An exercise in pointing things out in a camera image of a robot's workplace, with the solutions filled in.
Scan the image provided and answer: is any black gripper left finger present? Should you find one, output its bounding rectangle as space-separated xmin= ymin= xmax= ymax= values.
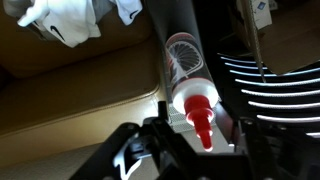
xmin=157 ymin=100 xmax=169 ymax=122

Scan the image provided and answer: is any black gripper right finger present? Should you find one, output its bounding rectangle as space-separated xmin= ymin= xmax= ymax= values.
xmin=237 ymin=117 xmax=268 ymax=161

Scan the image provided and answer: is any white bottle with red cap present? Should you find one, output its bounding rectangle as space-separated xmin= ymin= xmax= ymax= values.
xmin=164 ymin=31 xmax=221 ymax=153

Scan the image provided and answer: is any brown cardboard box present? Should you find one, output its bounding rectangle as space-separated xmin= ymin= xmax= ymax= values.
xmin=229 ymin=0 xmax=320 ymax=83

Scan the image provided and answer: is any black mesh office chair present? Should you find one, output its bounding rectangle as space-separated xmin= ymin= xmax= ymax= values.
xmin=144 ymin=0 xmax=320 ymax=180

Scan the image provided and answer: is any small white carton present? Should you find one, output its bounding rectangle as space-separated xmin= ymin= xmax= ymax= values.
xmin=249 ymin=0 xmax=273 ymax=30

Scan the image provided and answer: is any white cloth with black logo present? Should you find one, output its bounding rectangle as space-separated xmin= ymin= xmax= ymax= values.
xmin=3 ymin=0 xmax=144 ymax=49

